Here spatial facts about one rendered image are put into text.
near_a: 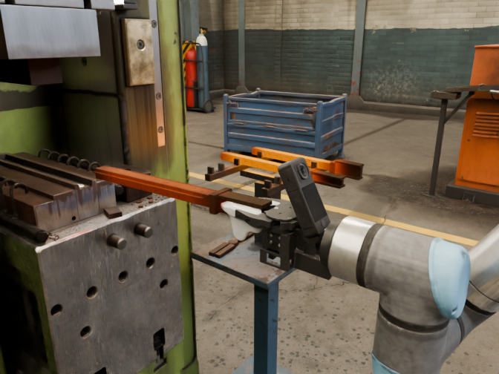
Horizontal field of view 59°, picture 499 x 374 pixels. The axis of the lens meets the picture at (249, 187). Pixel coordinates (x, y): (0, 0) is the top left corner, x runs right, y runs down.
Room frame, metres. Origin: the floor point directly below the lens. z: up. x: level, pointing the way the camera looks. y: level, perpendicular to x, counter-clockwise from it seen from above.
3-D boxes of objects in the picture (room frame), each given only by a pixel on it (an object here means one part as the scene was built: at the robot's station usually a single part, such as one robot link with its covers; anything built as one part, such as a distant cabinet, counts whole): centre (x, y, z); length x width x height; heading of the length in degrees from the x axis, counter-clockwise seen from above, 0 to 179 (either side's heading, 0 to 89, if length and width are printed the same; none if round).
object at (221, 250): (1.45, -0.05, 0.68); 0.60 x 0.04 x 0.01; 147
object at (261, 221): (0.63, -0.02, 1.05); 0.09 x 0.05 x 0.02; 56
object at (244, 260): (1.30, -0.06, 0.67); 0.40 x 0.30 x 0.02; 141
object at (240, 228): (0.66, 0.02, 1.02); 0.09 x 0.03 x 0.06; 56
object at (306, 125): (4.97, -0.39, 0.36); 1.20 x 0.80 x 0.72; 59
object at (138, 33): (1.26, 0.30, 1.27); 0.09 x 0.02 x 0.17; 143
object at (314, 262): (0.61, -0.08, 1.02); 0.12 x 0.08 x 0.09; 53
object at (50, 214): (1.05, 0.55, 0.96); 0.42 x 0.20 x 0.09; 53
